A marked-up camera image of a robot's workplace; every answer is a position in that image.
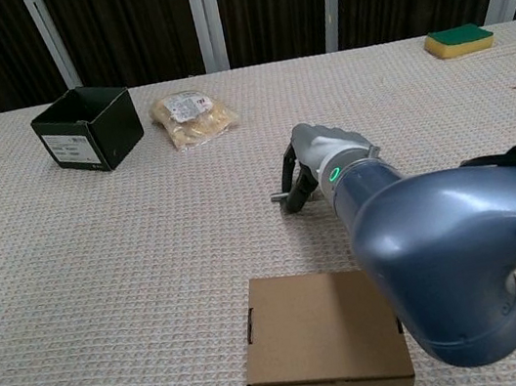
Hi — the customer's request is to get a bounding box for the clear bag of beige pieces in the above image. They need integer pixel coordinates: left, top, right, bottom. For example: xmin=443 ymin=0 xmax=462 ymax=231
xmin=146 ymin=81 xmax=244 ymax=158

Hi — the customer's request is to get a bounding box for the beige woven tablecloth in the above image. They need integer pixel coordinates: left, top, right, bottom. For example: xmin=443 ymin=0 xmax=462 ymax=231
xmin=0 ymin=19 xmax=516 ymax=386

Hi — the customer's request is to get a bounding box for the black open cardboard box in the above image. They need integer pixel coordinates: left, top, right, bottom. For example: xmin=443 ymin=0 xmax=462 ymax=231
xmin=25 ymin=77 xmax=151 ymax=184

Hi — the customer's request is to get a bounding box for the dark pleated curtain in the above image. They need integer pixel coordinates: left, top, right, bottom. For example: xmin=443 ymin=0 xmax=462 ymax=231
xmin=0 ymin=0 xmax=516 ymax=117

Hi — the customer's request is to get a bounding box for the brown closed cardboard box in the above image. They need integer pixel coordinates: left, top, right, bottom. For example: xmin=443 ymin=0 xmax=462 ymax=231
xmin=228 ymin=253 xmax=418 ymax=386

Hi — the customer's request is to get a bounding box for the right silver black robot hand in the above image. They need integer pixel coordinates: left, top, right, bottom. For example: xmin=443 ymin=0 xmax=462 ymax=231
xmin=270 ymin=111 xmax=388 ymax=214

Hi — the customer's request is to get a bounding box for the yellow and green sponge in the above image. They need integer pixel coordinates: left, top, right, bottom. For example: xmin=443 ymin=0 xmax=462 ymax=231
xmin=421 ymin=20 xmax=497 ymax=63

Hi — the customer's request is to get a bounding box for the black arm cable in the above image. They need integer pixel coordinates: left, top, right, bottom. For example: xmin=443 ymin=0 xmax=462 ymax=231
xmin=458 ymin=150 xmax=516 ymax=176

